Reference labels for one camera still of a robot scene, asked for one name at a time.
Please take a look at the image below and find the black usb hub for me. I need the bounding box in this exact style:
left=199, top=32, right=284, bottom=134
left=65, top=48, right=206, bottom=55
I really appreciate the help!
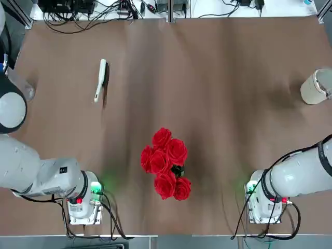
left=116, top=0, right=139, bottom=19

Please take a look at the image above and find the aluminium frame post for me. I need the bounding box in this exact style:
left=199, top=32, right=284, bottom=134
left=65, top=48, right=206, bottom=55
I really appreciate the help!
left=24, top=9, right=35, bottom=30
left=167, top=0, right=175, bottom=24

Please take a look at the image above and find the thick black base cable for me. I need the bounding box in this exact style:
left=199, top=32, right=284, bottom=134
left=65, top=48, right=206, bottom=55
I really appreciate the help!
left=61, top=191, right=134, bottom=240
left=230, top=144, right=303, bottom=240

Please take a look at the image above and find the red rose bouquet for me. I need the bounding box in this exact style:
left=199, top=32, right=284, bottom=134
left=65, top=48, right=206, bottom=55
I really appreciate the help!
left=140, top=127, right=192, bottom=201

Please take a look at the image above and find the black dock box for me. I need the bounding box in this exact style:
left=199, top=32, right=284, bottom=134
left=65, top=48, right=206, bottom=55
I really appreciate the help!
left=38, top=0, right=95, bottom=13

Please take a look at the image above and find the white brush with black bristles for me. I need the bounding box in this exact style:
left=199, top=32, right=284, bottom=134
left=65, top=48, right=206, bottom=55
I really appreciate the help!
left=93, top=59, right=110, bottom=105

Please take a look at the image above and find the beige swing-lid bin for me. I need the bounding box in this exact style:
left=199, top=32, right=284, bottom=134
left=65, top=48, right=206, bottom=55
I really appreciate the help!
left=300, top=68, right=332, bottom=105

